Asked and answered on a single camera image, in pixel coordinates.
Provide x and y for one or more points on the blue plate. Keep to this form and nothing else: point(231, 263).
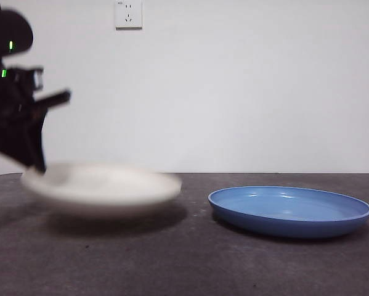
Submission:
point(289, 212)

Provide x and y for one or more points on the white plate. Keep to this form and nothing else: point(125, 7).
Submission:
point(104, 191)

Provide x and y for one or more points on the white wall socket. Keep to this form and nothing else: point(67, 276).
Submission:
point(128, 13)

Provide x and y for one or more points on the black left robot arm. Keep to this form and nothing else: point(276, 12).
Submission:
point(13, 31)

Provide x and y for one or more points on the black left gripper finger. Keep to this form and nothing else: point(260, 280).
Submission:
point(8, 138)
point(33, 138)

